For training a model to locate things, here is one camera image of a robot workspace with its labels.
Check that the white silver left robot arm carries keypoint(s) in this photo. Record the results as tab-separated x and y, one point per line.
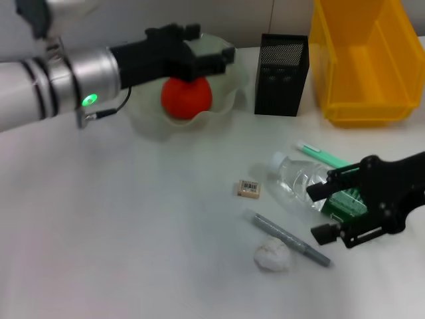
26	89

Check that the yellow plastic bin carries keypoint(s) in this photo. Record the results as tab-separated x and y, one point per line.
365	73

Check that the grey marker pen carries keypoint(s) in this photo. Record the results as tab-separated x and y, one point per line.
285	237

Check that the black mesh pen holder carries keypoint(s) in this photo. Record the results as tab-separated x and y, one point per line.
282	96

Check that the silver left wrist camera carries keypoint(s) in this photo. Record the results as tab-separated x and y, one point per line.
53	15

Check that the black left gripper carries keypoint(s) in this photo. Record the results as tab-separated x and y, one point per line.
146	63

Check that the mint green pen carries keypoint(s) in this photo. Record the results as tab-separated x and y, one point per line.
318	153

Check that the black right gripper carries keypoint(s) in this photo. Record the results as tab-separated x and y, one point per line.
395	186

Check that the beige eraser with barcode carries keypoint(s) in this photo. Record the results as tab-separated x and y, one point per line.
249	188

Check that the pale green wavy glass bowl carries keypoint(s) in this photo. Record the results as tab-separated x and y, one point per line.
229	93

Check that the clear green-label water bottle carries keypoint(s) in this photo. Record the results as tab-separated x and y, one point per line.
292	179

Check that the red-orange orange fruit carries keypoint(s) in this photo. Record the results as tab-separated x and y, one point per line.
186	99

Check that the white paper ball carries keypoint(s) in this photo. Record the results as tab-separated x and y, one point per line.
271	255

